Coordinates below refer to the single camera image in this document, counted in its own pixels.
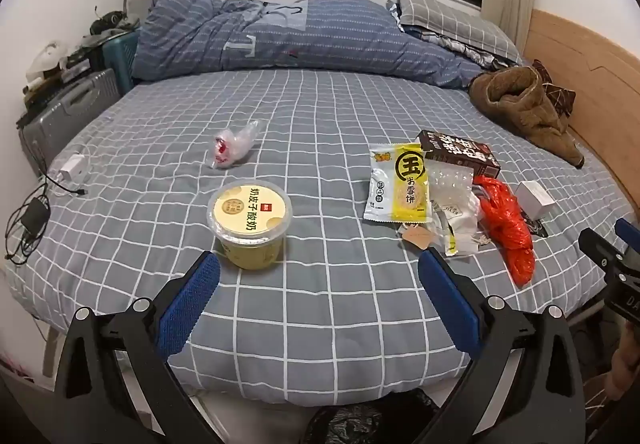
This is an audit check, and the person's right hand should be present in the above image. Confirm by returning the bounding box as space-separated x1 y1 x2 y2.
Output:
611 331 640 405

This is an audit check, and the black wet wipe packet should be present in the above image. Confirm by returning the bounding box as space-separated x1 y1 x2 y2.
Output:
520 216 551 239

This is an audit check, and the black trash bin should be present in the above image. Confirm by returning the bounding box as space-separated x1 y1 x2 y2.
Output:
305 391 453 444

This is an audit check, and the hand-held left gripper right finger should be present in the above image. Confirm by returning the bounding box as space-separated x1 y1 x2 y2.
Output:
419 248 586 444

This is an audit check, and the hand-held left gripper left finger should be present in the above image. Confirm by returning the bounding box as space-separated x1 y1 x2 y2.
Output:
54 251 223 444

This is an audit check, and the brown paper tag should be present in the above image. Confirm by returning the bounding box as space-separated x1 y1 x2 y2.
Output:
400 224 436 252

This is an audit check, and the small white box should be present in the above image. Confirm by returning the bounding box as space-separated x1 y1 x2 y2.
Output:
515 181 556 223

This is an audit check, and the black power adapter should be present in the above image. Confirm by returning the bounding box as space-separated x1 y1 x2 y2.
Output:
20 198 51 235

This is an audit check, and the clear plastic wrap red mark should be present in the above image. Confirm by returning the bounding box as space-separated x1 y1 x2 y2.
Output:
210 120 263 171

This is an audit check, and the white printed packet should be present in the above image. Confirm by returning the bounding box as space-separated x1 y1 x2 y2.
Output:
431 201 482 257

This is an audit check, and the orange plastic bag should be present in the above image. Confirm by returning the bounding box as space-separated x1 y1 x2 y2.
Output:
472 175 537 287

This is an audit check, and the yellow yogurt cup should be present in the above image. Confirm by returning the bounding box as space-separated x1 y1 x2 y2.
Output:
206 180 293 271

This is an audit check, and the white plastic bag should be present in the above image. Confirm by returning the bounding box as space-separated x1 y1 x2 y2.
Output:
27 41 68 77

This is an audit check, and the white charger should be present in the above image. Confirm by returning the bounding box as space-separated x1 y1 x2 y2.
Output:
59 154 87 182

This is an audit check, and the grey suitcase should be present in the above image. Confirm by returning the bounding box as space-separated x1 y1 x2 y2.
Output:
19 68 123 175

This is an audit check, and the grey checked bed sheet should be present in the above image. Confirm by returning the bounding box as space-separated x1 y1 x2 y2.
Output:
2 66 636 410

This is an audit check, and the grey checked pillow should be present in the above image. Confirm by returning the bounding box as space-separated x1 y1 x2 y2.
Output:
397 0 521 62

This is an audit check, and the dark bundle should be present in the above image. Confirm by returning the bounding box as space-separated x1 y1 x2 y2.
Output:
90 8 141 37

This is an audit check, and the clear bubble bag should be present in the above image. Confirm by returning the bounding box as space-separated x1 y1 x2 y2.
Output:
425 160 476 215

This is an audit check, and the blue striped duvet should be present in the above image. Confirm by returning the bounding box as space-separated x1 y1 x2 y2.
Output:
131 0 488 89

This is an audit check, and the brown diamond-pattern cushion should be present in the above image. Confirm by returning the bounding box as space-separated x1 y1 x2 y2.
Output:
531 60 577 117

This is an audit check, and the dark brown carton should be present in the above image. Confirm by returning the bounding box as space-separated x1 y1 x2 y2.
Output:
417 130 502 181

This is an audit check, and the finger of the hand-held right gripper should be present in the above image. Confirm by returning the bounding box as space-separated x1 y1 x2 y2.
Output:
615 218 640 249
578 227 632 282

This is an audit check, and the yellow snack packet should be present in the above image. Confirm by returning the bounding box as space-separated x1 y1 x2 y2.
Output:
363 143 432 223

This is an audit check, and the teal plastic crate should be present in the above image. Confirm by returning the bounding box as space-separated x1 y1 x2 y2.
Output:
102 30 141 92

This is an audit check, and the black cable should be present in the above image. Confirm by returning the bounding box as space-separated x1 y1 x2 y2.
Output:
4 174 88 267

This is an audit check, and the brown fleece garment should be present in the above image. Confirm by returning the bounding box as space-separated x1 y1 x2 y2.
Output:
468 66 586 169

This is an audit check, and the wooden bed headboard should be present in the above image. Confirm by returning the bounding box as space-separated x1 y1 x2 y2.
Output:
522 8 640 225

